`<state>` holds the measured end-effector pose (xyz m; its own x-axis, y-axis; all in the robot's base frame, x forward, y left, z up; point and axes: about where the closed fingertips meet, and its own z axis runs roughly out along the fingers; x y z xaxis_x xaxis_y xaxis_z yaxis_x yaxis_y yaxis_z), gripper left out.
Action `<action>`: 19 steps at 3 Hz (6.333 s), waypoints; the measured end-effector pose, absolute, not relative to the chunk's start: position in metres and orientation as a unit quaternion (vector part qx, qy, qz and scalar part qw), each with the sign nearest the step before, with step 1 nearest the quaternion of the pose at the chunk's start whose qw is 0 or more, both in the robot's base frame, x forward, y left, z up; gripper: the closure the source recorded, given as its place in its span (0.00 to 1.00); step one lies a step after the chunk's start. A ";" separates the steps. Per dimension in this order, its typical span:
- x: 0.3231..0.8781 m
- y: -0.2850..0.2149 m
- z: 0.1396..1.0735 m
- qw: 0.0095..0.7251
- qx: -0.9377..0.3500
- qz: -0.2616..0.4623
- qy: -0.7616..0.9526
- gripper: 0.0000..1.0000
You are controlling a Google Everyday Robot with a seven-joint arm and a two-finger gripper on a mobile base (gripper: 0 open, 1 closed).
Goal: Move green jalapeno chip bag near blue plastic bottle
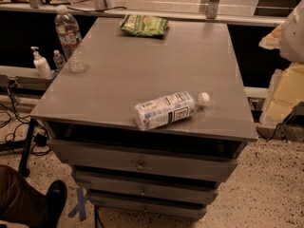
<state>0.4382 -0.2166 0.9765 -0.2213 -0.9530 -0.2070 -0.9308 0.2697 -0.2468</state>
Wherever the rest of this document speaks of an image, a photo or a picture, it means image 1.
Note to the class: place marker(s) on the blue tape cross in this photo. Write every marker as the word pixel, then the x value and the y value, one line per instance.
pixel 80 207

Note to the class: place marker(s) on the grey drawer cabinet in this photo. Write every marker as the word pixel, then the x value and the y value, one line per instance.
pixel 97 106

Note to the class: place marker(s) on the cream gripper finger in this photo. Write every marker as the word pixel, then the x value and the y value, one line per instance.
pixel 272 40
pixel 286 90

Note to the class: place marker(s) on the bottom grey drawer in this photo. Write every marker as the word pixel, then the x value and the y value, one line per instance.
pixel 146 207

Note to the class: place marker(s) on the small clear bottle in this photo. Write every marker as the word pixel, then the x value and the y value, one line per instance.
pixel 59 59

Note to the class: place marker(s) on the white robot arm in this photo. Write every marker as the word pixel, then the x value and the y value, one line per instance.
pixel 292 36

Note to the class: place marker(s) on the low grey side shelf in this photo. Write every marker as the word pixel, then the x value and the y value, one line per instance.
pixel 23 77

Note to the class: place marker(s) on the grey metal rail frame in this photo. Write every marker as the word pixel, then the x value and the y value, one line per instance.
pixel 267 13

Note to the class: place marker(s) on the grey drawer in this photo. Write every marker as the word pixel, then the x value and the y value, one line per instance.
pixel 139 161
pixel 130 187
pixel 146 207

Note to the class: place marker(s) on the white pump sanitizer bottle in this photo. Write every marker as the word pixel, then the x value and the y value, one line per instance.
pixel 41 63

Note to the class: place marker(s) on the black shoe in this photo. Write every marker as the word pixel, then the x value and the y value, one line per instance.
pixel 56 201

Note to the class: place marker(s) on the middle grey drawer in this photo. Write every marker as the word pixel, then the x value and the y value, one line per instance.
pixel 130 187

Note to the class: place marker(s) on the green jalapeno chip bag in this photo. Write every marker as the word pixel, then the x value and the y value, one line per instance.
pixel 144 25

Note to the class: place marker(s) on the top grey drawer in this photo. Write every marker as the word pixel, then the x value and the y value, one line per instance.
pixel 139 161

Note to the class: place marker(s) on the person's brown trouser leg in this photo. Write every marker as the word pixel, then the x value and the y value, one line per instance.
pixel 19 202

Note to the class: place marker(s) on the lying blue-label plastic bottle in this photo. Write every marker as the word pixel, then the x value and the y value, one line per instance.
pixel 169 109

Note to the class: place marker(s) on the upright clear water bottle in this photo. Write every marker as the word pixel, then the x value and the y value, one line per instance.
pixel 68 31

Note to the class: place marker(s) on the black table leg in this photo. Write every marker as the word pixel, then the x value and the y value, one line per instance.
pixel 23 170

